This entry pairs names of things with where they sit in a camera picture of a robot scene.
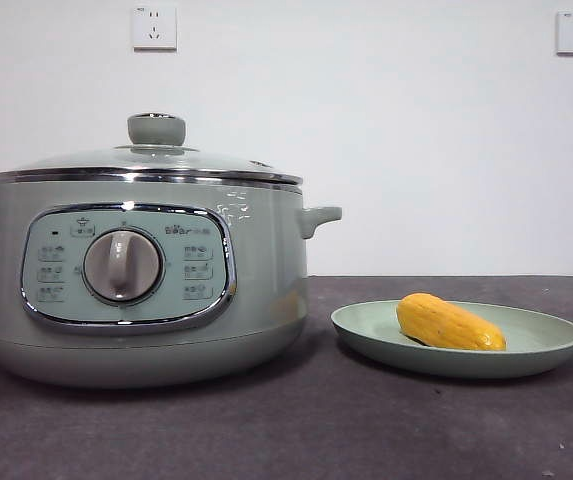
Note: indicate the grey steamer control dial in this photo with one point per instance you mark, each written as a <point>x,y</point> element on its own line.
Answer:
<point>122,266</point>

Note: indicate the glass lid with green knob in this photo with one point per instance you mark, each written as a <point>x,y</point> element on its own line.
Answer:
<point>156,130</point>

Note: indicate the yellow corn cob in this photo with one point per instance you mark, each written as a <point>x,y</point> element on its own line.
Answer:
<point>448,323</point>

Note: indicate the pale green round plate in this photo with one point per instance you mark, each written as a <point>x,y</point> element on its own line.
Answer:
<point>541,345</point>

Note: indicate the pale green electric steamer pot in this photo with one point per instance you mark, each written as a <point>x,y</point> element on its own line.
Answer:
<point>256,250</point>

